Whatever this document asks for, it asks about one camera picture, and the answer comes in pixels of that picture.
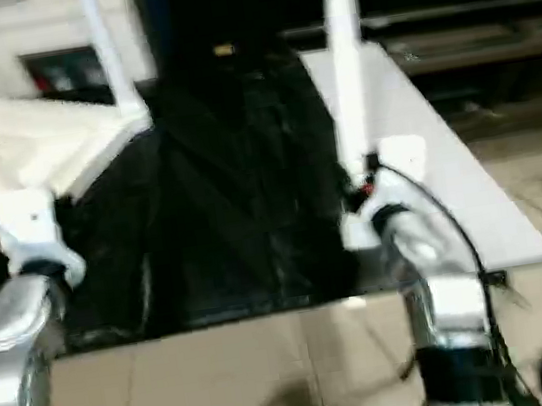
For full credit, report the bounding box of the white plastic table top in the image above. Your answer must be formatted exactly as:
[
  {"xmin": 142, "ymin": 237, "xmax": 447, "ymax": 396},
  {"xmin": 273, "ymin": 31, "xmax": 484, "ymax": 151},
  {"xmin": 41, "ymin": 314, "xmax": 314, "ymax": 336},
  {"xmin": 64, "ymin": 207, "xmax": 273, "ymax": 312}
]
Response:
[{"xmin": 0, "ymin": 71, "xmax": 164, "ymax": 223}]

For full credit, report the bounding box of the white plastic table leg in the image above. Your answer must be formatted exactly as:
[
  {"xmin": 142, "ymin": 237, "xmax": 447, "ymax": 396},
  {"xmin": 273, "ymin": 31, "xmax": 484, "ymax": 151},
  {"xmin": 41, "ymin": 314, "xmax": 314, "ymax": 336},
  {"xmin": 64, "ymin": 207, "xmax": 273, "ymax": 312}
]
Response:
[
  {"xmin": 79, "ymin": 0, "xmax": 155, "ymax": 140},
  {"xmin": 316, "ymin": 0, "xmax": 386, "ymax": 190}
]

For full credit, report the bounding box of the white flat board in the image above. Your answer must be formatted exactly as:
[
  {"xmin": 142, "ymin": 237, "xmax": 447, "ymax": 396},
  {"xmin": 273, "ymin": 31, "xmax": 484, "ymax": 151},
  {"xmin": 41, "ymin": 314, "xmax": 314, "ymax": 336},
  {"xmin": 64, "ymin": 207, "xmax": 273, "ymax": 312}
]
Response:
[{"xmin": 298, "ymin": 20, "xmax": 542, "ymax": 295}]

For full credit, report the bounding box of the black work mat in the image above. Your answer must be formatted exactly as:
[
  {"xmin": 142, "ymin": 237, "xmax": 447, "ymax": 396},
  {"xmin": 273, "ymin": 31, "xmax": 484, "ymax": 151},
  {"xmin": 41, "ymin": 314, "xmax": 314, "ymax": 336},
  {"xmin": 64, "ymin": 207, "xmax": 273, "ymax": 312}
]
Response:
[{"xmin": 0, "ymin": 25, "xmax": 383, "ymax": 361}]

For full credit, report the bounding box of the white cabinet with glass doors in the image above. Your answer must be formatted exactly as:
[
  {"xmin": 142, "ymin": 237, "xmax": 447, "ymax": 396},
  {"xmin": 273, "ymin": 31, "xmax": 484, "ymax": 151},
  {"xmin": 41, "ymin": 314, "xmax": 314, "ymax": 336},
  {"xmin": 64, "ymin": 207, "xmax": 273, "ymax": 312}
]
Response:
[{"xmin": 0, "ymin": 0, "xmax": 161, "ymax": 109}]

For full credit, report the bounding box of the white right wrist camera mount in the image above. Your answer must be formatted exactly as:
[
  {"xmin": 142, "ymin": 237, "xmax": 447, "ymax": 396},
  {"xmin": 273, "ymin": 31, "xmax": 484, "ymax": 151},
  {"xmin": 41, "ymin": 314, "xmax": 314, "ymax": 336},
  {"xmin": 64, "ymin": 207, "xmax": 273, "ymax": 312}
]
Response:
[{"xmin": 327, "ymin": 133, "xmax": 442, "ymax": 255}]

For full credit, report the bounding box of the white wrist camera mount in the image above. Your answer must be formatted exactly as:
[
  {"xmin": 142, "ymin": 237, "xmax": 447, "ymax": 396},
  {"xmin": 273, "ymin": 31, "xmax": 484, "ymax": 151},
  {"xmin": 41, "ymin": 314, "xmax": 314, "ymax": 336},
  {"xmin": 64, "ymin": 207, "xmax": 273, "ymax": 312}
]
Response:
[
  {"xmin": 0, "ymin": 182, "xmax": 91, "ymax": 298},
  {"xmin": 327, "ymin": 133, "xmax": 442, "ymax": 255}
]

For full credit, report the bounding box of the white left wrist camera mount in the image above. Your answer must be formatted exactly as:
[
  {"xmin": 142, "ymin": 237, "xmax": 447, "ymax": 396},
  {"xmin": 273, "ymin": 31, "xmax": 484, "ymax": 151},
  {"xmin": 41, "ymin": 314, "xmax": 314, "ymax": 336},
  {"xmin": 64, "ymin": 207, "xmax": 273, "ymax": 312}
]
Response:
[{"xmin": 0, "ymin": 182, "xmax": 91, "ymax": 298}]

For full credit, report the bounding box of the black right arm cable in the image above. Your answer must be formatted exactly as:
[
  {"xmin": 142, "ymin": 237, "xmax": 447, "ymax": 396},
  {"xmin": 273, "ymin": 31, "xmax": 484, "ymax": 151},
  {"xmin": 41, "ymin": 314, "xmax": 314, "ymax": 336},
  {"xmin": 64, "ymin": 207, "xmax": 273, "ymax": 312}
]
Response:
[{"xmin": 378, "ymin": 144, "xmax": 529, "ymax": 406}]

